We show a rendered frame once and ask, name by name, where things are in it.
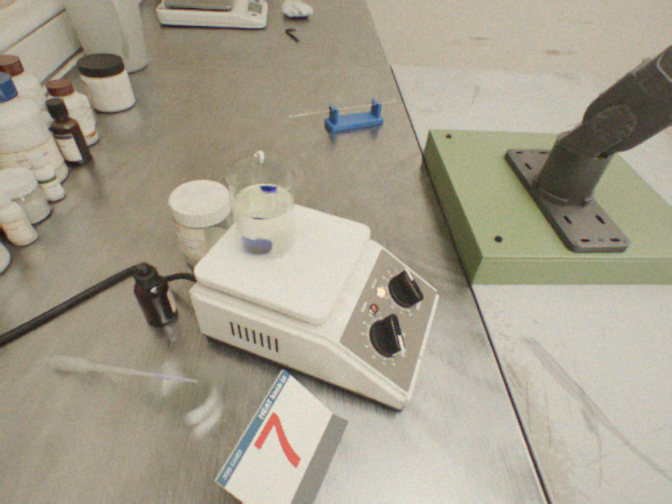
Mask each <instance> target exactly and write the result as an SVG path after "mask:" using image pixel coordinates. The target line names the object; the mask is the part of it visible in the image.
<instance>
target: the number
mask: <svg viewBox="0 0 672 504"><path fill-rule="evenodd" d="M325 414H326V411H325V410H324V409H323V408H322V407H321V406H320V405H319V404H318V403H316V402H315V401H314V400H313V399H312V398H311V397H310V396H309V395H308V394H306V393H305V392H304V391H303V390H302V389H301V388H300V387H299V386H298V385H296V384H295V383H294V382H293V381H292V380H291V379H290V378H289V379H288V381H287V383H286V385H285V386H284V388H283V390H282V391H281V393H280V395H279V396H278V398H277V400H276V402H275V403H274V405H273V407H272V408H271V410H270V412H269V414H268V415H267V417H266V419H265V420H264V422H263V424H262V426H261V427H260V429H259V431H258V432H257V434H256V436H255V437H254V439H253V441H252V443H251V444H250V446H249V448H248V449H247V451H246V453H245V455H244V456H243V458H242V460H241V461H240V463H239V465H238V466H237V468H236V470H235V472H234V473H233V475H232V477H231V478H230V480H229V482H228V485H230V486H231V487H232V488H234V489H235V490H236V491H238V492H239V493H240V494H241V495H243V496H244V497H245V498H247V499H248V500H249V501H251V502H252V503H253V504H282V503H283V501H284V499H285V497H286V495H287V493H288V491H289V489H290V487H291V485H292V483H293V481H294V479H295V476H296V474H297V472H298V470H299V468H300V466H301V464H302V462H303V460H304V458H305V456H306V454H307V451H308V449H309V447H310V445H311V443H312V441H313V439H314V437H315V435H316V433H317V431H318V429H319V427H320V424H321V422H322V420H323V418H324V416H325Z"/></svg>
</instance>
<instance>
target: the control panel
mask: <svg viewBox="0 0 672 504"><path fill-rule="evenodd" d="M405 268H406V267H405V266H404V265H403V264H401V263H400V262H399V261H398V260H396V259H395V258H394V257H393V256H391V255H390V254H389V253H388V252H387V251H385V250H384V249H383V248H382V250H381V251H380V253H379V255H378V258H377V260H376V262H375V264H374V266H373V268H372V271H371V273H370V275H369V277H368V279H367V281H366V284H365V286H364V288H363V290H362V292H361V294H360V297H359V299H358V301H357V303H356V305H355V307H354V310H353V312H352V314H351V316H350V318H349V320H348V323H347V325H346V327H345V329H344V331H343V333H342V336H341V338H340V341H339V342H340V343H341V344H342V345H343V346H344V347H346V348H347V349H348V350H350V351H351V352H352V353H354V354H355V355H356V356H358V357H359V358H361V359H362V360H363V361H365V362H366V363H367V364H369V365H370V366H371V367H373V368H374V369H375V370H377V371H378V372H380V373H381V374H382V375H384V376H385V377H386V378H388V379H389V380H390V381H392V382H393V383H394V384H396V385H397V386H399V387H400V388H401V389H403V390H404V391H406V392H409V389H410V386H411V382H412V379H413V375H414V372H415V368H416V365H417V361H418V358H419V354H420V351H421V347H422V344H423V340H424V337H425V333H426V330H427V326H428V323H429V319H430V316H431V312H432V308H433V305H434V301H435V298H436V294H437V292H436V291H435V290H434V289H432V288H431V287H430V286H429V285H427V284H426V283H425V282H424V281H422V280H421V279H420V278H419V277H418V276H416V275H415V274H414V273H413V272H411V271H410V270H409V269H408V268H406V269H408V270H409V271H410V272H411V274H412V276H413V277H414V279H415V281H416V283H417V285H418V286H419V288H420V290H421V292H422V293H423V295H424V299H423V300H422V301H420V302H419V303H417V304H415V305H414V306H412V307H410V308H404V307H401V306H400V305H398V304H397V303H396V302H395V301H394V300H393V299H392V297H391V295H390V292H389V287H388V286H389V281H390V280H391V278H393V277H394V276H396V275H397V274H398V273H399V272H400V271H402V270H403V269H405ZM379 288H382V289H383V290H384V291H385V295H384V296H380V295H379V294H378V291H377V290H378V289H379ZM372 304H375V305H377V306H378V312H377V313H374V312H373V311H372V310H371V305H372ZM390 314H396V315H397V317H398V320H399V324H400V328H401V332H402V336H403V340H404V344H405V350H404V352H402V353H400V354H398V355H395V356H393V357H385V356H383V355H381V354H379V353H378V352H377V351H376V350H375V348H374V347H373V345H372V343H371V340H370V328H371V326H372V324H373V323H374V322H376V321H378V320H382V319H383V318H385V317H386V316H388V315H390Z"/></svg>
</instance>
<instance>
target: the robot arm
mask: <svg viewBox="0 0 672 504"><path fill-rule="evenodd" d="M625 74H626V75H624V76H623V77H622V78H620V79H619V78H618V79H617V80H616V82H615V83H614V84H613V85H612V86H610V87H609V88H608V89H607V90H605V91H604V92H603V93H599V94H598V95H599V96H598V97H597V98H595V99H594V100H593V101H592V102H591V103H590V104H589V105H588V107H587V108H586V110H585V112H584V114H583V118H582V121H581V122H580V123H579V124H578V125H576V126H575V127H574V128H573V129H572V130H568V131H564V132H561V133H559V134H558V136H557V138H556V140H555V142H554V144H553V147H552V149H551V150H548V149H508V150H507V151H506V154H505V156H504V158H505V160H506V161H507V163H508V164H509V166H510V167H511V169H512V170H513V171H514V173H515V174H516V176H517V177H518V179H519V180H520V182H521V183H522V185H523V186H524V187H525V189H526V190H527V192H528V193H529V195H530V196H531V198H532V199H533V201H534V202H535V203H536V205H537V206H538V208H539V209H540V211H541V212H542V214H543V215H544V217H545V218H546V219H547V221H548V222H549V224H550V225H551V227H552V228H553V230H554V231H555V233H556V234H557V235H558V237H559V238H560V240H561V241H562V243H563V244H564V246H565V247H566V248H567V249H568V250H569V251H571V252H573V253H623V252H625V251H626V250H627V248H628V247H629V246H630V244H631V241H630V240H629V239H628V237H627V236H626V235H625V234H624V233H623V232H622V230H621V229H620V228H619V227H618V226H617V225H616V224H615V222H614V221H613V220H612V219H611V218H610V217H609V215H608V214H607V213H606V212H605V211H604V210H603V208H602V207H601V206H600V205H599V204H598V203H597V201H596V200H595V199H594V198H593V197H594V195H595V192H594V189H595V187H596V185H597V184H598V182H599V180H600V179H601V177H602V175H603V174H604V172H605V170H606V169H607V167H608V165H609V164H610V162H611V160H612V159H613V157H614V155H615V153H619V152H625V151H628V150H631V149H633V148H635V147H637V146H638V145H640V144H643V143H644V142H645V141H647V140H648V139H650V138H652V137H653V136H655V135H656V134H658V133H660V132H661V131H663V130H665V129H666V128H668V127H670V126H672V44H671V45H669V46H668V47H667V48H665V49H664V50H663V51H661V52H660V53H659V54H658V55H656V56H655V57H654V58H652V59H651V57H650V56H649V57H648V58H644V59H643V60H642V62H641V63H640V64H639V65H637V66H636V67H635V68H633V69H632V70H631V71H628V72H626V73H625Z"/></svg>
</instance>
